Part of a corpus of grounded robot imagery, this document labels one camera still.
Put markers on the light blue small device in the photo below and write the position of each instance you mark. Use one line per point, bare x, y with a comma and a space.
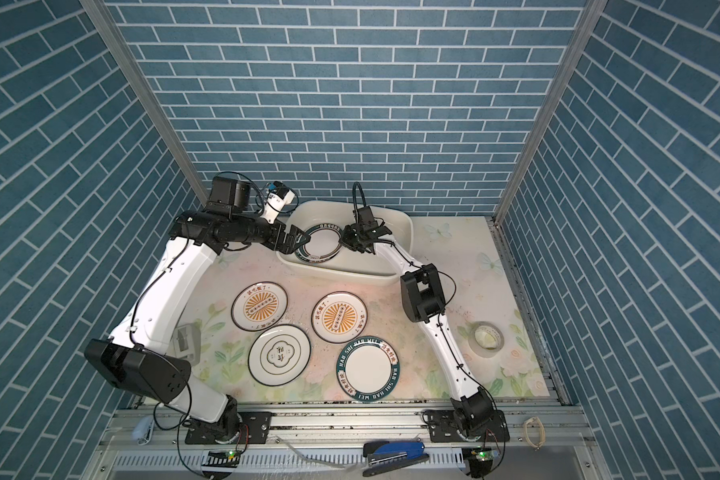
143, 431

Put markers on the white plastic bin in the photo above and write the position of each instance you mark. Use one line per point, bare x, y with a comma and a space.
349, 266

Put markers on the white plate black clover outline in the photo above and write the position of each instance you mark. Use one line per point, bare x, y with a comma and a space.
279, 355

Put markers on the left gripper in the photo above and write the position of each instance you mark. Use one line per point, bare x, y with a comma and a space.
286, 246

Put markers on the centre orange sunburst plate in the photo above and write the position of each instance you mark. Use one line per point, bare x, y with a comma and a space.
339, 317

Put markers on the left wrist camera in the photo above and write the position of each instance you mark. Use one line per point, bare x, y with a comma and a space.
277, 198

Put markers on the blue black stapler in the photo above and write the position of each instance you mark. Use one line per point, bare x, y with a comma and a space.
385, 456

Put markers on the left orange sunburst plate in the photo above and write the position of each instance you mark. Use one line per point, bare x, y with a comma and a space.
259, 306

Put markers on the grey rectangular device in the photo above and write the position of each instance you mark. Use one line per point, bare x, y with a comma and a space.
186, 343

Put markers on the left circuit board with LED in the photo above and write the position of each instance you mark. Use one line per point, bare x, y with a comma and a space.
219, 465

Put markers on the circuit board with led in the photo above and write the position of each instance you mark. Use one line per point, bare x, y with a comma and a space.
219, 465
479, 461

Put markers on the orange sunburst plate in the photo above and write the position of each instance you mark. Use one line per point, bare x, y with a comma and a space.
259, 306
339, 317

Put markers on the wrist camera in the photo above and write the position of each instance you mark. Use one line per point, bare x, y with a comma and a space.
365, 219
277, 198

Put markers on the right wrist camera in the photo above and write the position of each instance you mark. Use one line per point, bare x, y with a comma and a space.
365, 219

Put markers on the large plate green lettered rim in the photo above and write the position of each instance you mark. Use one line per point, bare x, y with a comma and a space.
368, 369

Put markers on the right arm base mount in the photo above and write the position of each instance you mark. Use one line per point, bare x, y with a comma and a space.
447, 426

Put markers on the clear tape roll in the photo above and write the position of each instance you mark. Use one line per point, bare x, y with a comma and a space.
485, 339

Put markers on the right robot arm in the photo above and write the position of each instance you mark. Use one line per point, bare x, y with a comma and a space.
424, 303

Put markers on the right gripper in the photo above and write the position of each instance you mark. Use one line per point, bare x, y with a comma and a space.
346, 234

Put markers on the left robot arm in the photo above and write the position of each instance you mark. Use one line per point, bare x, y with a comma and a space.
134, 356

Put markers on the right circuit board with LED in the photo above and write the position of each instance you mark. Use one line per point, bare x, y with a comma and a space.
479, 461

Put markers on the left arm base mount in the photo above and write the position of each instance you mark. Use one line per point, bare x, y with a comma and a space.
239, 428

